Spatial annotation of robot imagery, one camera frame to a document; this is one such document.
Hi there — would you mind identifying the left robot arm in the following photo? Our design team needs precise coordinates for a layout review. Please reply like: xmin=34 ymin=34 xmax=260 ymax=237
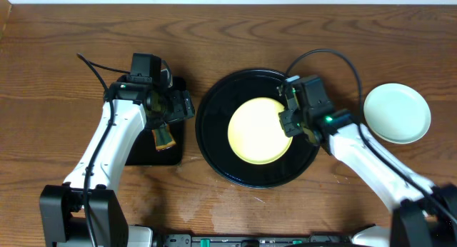
xmin=39 ymin=79 xmax=194 ymax=246

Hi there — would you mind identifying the yellow plate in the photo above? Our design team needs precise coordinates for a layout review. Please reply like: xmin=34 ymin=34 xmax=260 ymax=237
xmin=227 ymin=97 xmax=293 ymax=166

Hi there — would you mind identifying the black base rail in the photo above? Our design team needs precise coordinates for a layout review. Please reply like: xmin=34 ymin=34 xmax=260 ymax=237
xmin=128 ymin=233 xmax=376 ymax=247

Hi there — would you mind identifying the round black tray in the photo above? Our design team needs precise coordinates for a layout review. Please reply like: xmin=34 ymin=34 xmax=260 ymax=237
xmin=195 ymin=69 xmax=319 ymax=188

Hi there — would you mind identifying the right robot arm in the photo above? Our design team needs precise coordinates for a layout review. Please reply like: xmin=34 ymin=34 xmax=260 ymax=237
xmin=279 ymin=110 xmax=456 ymax=246

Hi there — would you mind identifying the black rectangular tray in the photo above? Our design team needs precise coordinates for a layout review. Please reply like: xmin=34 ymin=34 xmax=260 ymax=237
xmin=123 ymin=75 xmax=186 ymax=166

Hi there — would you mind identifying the green and orange sponge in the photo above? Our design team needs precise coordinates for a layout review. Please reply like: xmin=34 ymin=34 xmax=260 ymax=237
xmin=152 ymin=125 xmax=176 ymax=151

